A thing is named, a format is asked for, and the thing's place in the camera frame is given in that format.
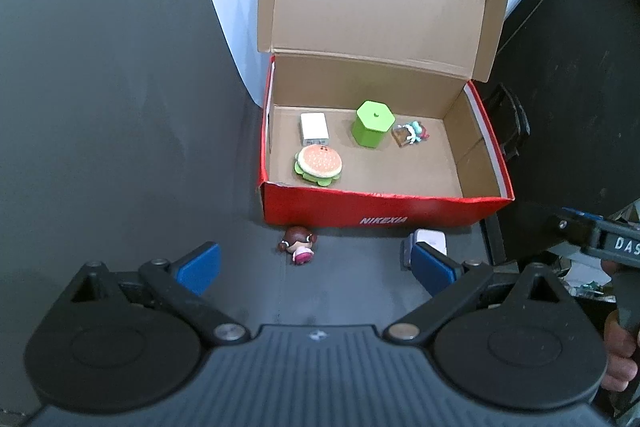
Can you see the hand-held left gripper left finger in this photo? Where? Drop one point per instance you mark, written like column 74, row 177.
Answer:
column 199, row 268

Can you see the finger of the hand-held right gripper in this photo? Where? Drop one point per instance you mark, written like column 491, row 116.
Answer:
column 575, row 227

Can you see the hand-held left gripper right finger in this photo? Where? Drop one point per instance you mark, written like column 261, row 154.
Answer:
column 431, row 269

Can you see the white and purple toy case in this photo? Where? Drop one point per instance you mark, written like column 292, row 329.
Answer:
column 430, row 238

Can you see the red cardboard shoe box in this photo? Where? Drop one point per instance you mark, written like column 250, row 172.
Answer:
column 370, row 209

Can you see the small brown-haired doll figurine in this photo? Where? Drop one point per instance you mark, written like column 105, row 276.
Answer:
column 299, row 247

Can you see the hamburger toy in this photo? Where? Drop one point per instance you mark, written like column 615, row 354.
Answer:
column 319, row 163

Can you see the green hexagonal container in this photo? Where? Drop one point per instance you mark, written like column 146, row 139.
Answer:
column 371, row 127

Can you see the white power adapter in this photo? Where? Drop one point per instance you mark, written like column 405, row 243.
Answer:
column 314, row 127

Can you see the person's right hand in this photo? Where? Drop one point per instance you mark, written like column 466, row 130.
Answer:
column 620, row 357

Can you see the large black panel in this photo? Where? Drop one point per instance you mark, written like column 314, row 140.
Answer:
column 575, row 82

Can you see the grey padded chair back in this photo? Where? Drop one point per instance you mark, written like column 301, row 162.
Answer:
column 100, row 107

